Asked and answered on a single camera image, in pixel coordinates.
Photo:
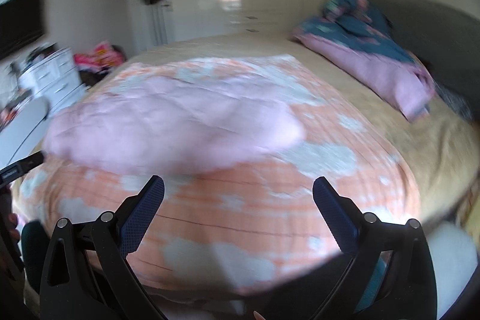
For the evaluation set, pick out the grey upholstered headboard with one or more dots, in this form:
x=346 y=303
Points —
x=446 y=41

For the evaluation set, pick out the white round chair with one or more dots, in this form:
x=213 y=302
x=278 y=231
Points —
x=25 y=131

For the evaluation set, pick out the pink quilted jacket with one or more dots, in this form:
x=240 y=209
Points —
x=165 y=126

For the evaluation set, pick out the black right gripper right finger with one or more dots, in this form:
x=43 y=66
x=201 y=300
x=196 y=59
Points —
x=390 y=274

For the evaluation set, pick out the person's left hand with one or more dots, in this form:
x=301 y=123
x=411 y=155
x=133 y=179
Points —
x=14 y=233

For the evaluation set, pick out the pink yellow clothes pile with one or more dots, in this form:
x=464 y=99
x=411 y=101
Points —
x=100 y=59

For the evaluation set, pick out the white drawer chest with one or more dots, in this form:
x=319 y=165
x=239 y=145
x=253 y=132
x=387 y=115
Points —
x=55 y=78

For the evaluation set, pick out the black wall television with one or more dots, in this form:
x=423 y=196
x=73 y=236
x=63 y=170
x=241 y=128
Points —
x=22 y=23

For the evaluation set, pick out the blue floral pink duvet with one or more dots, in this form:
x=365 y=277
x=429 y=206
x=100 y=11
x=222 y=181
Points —
x=355 y=36

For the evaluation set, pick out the orange white plaid blanket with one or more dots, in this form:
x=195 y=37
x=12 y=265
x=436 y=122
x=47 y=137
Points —
x=252 y=227

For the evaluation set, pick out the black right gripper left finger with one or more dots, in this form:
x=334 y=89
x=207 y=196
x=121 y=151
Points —
x=86 y=274

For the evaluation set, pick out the bed with beige cover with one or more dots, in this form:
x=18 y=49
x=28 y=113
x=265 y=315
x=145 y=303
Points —
x=441 y=149

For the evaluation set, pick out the white bedroom door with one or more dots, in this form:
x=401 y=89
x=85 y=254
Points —
x=151 y=23

